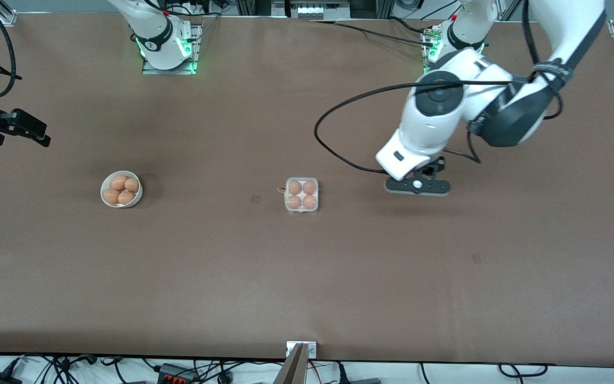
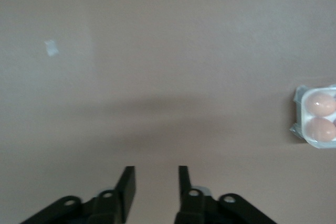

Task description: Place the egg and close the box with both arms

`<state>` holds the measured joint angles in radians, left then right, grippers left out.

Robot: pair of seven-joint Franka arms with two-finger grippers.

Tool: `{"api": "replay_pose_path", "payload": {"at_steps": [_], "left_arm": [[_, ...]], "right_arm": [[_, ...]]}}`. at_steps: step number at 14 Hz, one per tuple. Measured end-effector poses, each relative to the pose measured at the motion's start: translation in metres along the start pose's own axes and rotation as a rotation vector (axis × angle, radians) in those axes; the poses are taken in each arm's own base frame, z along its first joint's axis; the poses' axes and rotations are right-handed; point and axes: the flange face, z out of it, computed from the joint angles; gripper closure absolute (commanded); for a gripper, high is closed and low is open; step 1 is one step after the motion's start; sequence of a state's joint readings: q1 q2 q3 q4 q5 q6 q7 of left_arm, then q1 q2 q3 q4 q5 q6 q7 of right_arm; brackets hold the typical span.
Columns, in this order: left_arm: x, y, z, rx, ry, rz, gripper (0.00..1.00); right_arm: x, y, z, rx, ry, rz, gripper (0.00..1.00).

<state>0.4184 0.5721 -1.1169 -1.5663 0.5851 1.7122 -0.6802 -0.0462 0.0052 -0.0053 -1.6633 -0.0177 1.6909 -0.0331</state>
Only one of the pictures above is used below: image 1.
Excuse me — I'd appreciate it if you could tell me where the black looped floor cable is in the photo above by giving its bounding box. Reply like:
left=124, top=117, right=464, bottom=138
left=498, top=362, right=548, bottom=378

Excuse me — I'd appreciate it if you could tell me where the white round bowl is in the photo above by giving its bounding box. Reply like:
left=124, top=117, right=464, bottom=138
left=100, top=171, right=143, bottom=209

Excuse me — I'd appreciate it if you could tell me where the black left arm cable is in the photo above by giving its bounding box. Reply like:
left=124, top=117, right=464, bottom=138
left=314, top=0, right=566, bottom=174

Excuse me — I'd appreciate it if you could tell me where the long black table cable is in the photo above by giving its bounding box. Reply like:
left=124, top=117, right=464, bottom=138
left=307, top=20, right=435, bottom=47

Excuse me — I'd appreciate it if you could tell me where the tan camera pole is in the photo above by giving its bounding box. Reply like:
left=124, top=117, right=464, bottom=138
left=273, top=343, right=309, bottom=384

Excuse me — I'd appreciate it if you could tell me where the black left camera mount bracket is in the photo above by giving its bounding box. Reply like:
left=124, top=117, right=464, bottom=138
left=407, top=166, right=440, bottom=182

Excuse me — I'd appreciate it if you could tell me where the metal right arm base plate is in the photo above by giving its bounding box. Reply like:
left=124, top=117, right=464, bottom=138
left=142, top=24, right=199, bottom=76

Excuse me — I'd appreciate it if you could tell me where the silver table edge bracket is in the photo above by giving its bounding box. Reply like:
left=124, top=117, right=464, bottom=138
left=286, top=341, right=318, bottom=359

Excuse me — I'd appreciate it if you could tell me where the clear plastic egg box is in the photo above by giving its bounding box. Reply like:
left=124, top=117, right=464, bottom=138
left=285, top=177, right=319, bottom=216

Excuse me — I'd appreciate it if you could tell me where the short black table cable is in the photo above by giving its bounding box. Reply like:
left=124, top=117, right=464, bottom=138
left=389, top=16, right=435, bottom=35

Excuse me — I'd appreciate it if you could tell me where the white power strip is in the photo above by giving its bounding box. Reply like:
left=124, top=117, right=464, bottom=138
left=290, top=0, right=351, bottom=20

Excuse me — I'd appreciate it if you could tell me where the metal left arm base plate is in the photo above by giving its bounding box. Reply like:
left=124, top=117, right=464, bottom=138
left=423, top=26, right=449, bottom=74

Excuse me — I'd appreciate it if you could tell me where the black orange connector block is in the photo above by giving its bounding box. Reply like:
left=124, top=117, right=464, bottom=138
left=157, top=363, right=200, bottom=384

